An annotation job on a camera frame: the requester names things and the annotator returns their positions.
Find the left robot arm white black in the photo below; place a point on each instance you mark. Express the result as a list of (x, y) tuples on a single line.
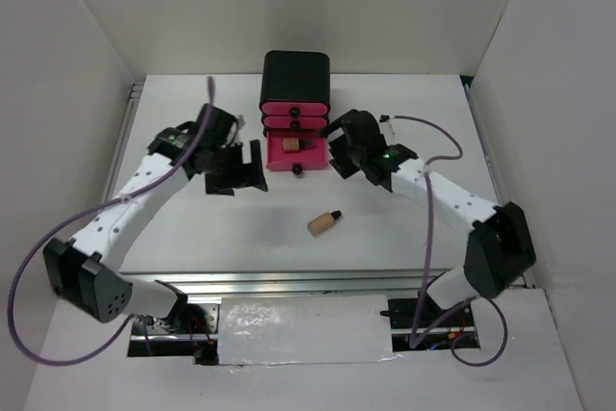
[(84, 270)]

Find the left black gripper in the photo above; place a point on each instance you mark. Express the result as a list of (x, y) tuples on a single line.
[(219, 186)]

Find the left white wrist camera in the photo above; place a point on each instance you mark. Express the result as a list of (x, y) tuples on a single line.
[(238, 125)]

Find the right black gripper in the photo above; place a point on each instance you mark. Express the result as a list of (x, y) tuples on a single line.
[(343, 164)]

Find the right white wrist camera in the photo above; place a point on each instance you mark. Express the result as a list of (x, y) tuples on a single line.
[(387, 129)]

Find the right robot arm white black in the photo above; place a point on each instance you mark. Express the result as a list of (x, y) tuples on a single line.
[(499, 247)]

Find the white foil covered panel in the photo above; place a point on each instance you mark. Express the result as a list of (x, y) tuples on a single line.
[(328, 329)]

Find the pink drawer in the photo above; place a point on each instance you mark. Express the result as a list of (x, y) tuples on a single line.
[(314, 158), (294, 109), (294, 123)]

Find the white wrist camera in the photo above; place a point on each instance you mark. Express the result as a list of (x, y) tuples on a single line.
[(238, 125), (387, 129)]

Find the black drawer organizer cabinet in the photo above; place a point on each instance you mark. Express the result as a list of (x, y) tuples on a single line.
[(295, 76)]

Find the foundation pump bottle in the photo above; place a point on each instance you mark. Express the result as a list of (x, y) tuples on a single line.
[(295, 145)]

